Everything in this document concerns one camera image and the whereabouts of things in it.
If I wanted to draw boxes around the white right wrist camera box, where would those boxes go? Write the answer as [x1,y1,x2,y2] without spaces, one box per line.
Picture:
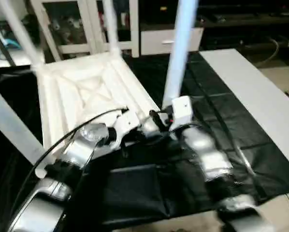
[170,96,194,128]

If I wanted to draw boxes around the white drawer unit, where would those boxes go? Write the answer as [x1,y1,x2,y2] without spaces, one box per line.
[140,27,204,56]

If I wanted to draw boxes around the black work mat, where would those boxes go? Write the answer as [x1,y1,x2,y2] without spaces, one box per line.
[0,51,289,228]

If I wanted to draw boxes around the blue frame trolley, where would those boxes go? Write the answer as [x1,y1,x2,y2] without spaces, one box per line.
[0,14,20,55]

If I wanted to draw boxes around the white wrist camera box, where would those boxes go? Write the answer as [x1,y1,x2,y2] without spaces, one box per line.
[113,109,141,140]
[170,96,194,128]

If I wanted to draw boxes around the white drawer cabinet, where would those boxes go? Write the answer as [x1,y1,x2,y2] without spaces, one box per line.
[140,0,289,51]

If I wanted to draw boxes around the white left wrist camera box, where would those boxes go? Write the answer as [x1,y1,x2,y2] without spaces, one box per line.
[113,109,141,140]

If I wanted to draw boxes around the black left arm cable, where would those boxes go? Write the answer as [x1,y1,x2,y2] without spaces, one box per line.
[14,107,130,213]

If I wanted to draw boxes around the white glass door cabinet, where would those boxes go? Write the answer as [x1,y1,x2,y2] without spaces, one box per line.
[31,0,140,61]

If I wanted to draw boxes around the white plastic table top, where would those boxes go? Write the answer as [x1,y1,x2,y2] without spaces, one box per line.
[33,51,170,177]

